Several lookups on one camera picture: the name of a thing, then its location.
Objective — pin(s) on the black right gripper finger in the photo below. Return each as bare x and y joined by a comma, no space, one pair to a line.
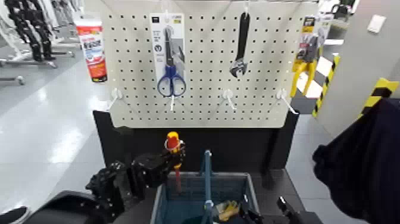
287,209
251,212

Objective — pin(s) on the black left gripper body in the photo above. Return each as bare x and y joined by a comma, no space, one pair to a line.
148,172

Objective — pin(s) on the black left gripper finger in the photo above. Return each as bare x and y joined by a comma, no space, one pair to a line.
180,153
168,158

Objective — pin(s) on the red yellow screwdriver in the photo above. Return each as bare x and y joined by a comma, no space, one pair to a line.
172,139

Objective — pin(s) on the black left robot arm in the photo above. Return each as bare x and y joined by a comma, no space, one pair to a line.
103,194

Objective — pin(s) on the teal crate with grey rim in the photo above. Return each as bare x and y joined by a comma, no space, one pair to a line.
190,190

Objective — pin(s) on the yellow work gloves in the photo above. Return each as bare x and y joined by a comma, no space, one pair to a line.
228,209

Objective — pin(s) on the black stand panel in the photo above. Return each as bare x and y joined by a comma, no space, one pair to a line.
234,147

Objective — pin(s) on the dark navy cloth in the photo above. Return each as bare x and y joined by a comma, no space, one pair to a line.
359,162

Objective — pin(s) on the white perforated pegboard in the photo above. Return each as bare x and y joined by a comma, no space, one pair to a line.
206,62

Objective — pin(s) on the white scissors packaging card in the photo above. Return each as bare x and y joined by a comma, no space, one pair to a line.
159,40

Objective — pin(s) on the black adjustable wrench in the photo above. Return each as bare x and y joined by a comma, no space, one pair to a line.
241,47

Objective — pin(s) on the red white tube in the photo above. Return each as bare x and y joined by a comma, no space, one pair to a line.
93,50

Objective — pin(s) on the yellow black striped corner guard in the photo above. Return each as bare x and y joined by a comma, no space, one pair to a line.
376,94
326,84

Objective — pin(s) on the yellow black pliers label card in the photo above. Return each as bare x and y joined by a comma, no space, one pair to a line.
308,25

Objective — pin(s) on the black background robot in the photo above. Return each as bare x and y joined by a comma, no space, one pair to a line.
29,28

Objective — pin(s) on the white wall plate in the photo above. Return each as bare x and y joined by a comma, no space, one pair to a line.
376,23

